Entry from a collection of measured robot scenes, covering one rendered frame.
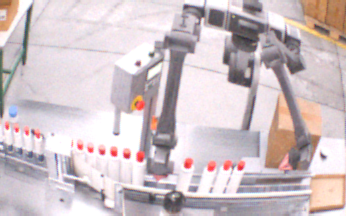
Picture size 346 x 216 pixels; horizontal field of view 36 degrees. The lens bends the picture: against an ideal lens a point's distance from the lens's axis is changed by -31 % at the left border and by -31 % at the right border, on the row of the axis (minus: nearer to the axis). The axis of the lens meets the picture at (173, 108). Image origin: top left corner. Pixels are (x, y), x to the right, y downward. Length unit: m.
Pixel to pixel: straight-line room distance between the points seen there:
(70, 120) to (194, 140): 0.59
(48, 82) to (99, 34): 0.70
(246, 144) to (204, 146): 0.21
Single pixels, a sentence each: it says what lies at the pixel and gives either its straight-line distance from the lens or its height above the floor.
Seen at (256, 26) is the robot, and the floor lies 1.49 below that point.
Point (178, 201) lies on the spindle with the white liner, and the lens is 2.50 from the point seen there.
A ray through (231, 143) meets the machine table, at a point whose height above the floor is 0.83.
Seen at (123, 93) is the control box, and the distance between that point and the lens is 2.57.
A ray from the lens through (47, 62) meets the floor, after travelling 4.87.
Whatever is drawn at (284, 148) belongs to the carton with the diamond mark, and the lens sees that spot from 3.04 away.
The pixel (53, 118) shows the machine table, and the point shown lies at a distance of 3.22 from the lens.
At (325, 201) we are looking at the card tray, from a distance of 3.10.
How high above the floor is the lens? 3.09
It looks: 43 degrees down
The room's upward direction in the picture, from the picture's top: 10 degrees clockwise
